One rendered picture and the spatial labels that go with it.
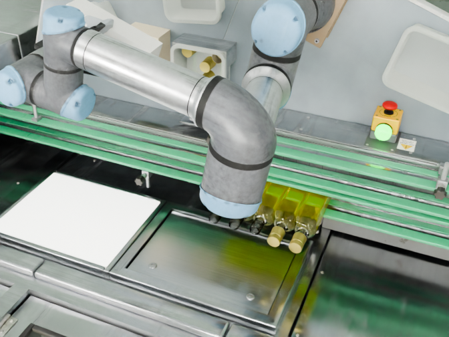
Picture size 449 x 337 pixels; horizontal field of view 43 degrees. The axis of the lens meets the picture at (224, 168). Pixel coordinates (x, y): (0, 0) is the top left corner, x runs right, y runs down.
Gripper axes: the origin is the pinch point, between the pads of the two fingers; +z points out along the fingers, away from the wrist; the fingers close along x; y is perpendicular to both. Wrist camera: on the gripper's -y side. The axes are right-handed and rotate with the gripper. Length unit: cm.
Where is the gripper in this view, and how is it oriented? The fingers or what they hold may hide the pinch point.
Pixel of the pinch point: (109, 35)
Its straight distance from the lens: 145.7
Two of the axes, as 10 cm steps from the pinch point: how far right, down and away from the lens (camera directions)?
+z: 3.9, -5.2, 7.6
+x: -3.3, 6.9, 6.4
